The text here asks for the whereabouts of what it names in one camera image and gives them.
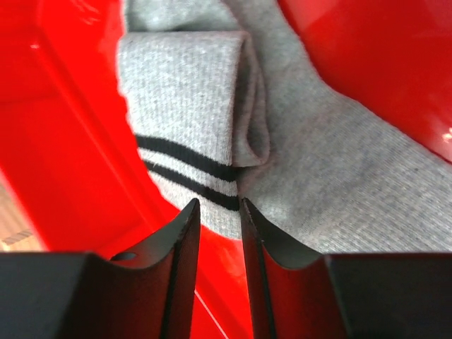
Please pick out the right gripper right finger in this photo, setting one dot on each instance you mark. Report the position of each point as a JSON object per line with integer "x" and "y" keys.
{"x": 297, "y": 292}

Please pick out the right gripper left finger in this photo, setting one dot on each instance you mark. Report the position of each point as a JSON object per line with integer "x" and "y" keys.
{"x": 146, "y": 291}

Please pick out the grey striped sock in tray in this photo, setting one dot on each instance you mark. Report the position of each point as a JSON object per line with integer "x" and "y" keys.
{"x": 338, "y": 178}

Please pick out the red plastic tray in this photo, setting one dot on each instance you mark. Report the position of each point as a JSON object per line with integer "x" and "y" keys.
{"x": 71, "y": 159}

